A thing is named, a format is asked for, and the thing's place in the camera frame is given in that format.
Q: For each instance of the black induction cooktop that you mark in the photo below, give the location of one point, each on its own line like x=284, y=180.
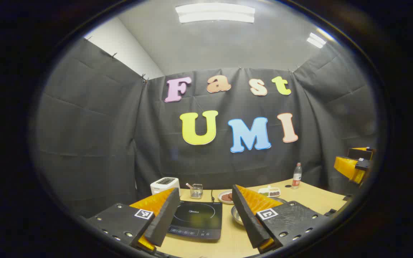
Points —
x=195, y=218

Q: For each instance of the small ceiling light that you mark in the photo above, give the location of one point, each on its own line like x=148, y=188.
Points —
x=316, y=40

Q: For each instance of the long ceiling light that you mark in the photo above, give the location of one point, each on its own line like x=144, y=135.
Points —
x=215, y=12

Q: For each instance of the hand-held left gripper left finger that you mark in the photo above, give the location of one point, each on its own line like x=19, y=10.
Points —
x=163, y=222

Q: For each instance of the black backdrop cloth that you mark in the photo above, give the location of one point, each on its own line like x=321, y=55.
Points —
x=120, y=143

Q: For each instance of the white round plate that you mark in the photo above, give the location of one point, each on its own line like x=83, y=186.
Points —
x=222, y=197

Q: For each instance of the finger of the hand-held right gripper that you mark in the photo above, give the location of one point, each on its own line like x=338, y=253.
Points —
x=348, y=168

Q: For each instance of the red meat piece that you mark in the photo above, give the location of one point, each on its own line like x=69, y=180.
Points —
x=229, y=196

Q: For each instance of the white toaster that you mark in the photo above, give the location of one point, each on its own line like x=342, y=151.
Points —
x=163, y=185

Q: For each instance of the white divided dish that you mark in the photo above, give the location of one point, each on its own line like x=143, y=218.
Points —
x=269, y=190

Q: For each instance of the clear plastic water bottle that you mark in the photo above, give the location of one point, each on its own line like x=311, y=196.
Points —
x=296, y=177

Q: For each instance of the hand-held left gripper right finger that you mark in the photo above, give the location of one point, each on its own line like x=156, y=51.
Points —
x=246, y=222

